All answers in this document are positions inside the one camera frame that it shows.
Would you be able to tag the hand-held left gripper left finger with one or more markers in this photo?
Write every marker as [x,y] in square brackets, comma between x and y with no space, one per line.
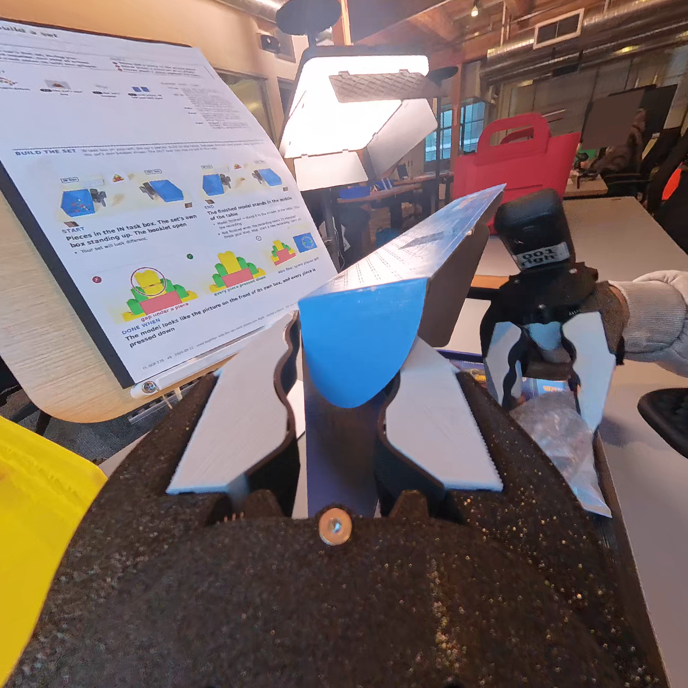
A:
[231,430]

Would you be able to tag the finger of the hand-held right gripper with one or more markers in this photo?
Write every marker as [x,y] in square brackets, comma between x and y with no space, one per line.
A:
[505,360]
[594,365]

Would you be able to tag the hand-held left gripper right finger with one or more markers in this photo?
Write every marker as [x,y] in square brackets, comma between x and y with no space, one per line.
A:
[441,430]

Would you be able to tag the bubble wrap bag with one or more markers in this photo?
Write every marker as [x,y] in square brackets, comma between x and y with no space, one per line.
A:
[553,430]

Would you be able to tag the blue cardboard kit box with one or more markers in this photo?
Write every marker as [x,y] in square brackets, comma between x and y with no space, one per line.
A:
[355,333]

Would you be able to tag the person's right forearm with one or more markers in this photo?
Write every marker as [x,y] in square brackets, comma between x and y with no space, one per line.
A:
[656,322]

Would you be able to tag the grey desk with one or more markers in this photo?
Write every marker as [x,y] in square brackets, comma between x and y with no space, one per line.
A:
[645,537]

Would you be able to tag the person's right hand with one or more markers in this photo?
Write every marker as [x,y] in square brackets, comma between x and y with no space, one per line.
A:
[613,322]

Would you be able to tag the wood-edged table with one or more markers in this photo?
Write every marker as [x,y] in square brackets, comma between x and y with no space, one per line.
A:
[602,236]

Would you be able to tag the black office chair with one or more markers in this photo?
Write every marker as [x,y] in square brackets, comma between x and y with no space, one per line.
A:
[666,419]

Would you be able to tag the red tote bag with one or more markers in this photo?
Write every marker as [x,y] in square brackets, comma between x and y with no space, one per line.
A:
[516,166]

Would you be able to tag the white labelled parts bag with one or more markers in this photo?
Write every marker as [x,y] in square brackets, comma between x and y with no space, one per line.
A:
[591,494]

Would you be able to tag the wooden workbench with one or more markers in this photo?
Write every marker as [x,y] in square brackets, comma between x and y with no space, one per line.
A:
[398,199]

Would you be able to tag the blue storage bin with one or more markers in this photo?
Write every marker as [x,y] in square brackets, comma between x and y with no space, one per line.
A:
[357,192]

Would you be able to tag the yellow storage bin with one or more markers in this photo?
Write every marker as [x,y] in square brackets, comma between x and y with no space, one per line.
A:
[37,510]

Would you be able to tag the black tripod pole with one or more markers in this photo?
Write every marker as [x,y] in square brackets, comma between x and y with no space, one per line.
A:
[328,226]

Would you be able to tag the white document stand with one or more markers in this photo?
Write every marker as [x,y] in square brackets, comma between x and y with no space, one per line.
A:
[32,322]

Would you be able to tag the printed instruction sheet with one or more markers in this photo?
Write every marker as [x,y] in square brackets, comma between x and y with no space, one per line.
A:
[134,188]

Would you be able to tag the black round lamp head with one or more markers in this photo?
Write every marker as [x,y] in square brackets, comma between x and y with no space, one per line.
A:
[309,16]

